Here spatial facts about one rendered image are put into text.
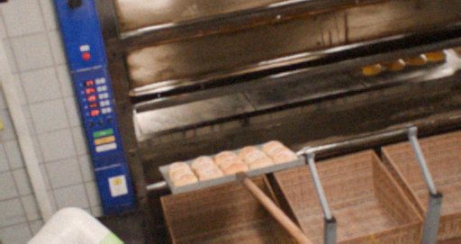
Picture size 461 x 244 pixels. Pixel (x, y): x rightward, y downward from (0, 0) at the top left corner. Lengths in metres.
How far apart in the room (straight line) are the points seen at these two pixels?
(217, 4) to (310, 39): 0.49
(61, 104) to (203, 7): 0.75
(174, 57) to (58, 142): 0.65
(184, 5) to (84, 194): 1.03
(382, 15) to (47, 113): 1.60
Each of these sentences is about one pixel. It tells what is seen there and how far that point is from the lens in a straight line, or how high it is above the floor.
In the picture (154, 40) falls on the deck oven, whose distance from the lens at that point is 2.48.
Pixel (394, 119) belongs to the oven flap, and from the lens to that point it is 3.13.
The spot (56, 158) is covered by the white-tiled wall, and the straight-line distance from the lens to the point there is 2.67.
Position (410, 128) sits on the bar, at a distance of 2.70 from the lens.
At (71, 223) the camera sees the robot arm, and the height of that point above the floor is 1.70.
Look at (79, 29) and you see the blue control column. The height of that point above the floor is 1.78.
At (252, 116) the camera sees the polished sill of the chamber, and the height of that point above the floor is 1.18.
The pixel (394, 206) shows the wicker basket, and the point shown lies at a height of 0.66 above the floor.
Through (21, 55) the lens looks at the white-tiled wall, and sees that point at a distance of 2.45.
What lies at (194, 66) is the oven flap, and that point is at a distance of 2.55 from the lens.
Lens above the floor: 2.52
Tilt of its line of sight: 31 degrees down
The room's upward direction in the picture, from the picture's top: 8 degrees counter-clockwise
